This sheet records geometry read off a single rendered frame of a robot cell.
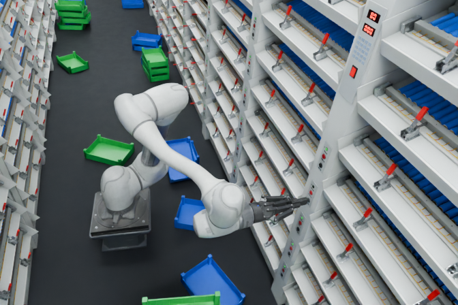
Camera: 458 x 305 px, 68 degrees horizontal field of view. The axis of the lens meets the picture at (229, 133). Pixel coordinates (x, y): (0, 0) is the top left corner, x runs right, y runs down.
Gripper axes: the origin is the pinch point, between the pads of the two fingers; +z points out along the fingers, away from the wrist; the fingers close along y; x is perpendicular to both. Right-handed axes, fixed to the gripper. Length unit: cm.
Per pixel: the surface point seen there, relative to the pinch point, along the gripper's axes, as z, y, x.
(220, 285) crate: -21, -14, -80
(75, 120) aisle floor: -94, -185, -80
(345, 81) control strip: 4, -2, 52
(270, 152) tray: 6.0, -36.2, -7.0
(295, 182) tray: 7.8, -14.6, -6.4
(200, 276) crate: -30, -23, -80
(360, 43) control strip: 4, -1, 64
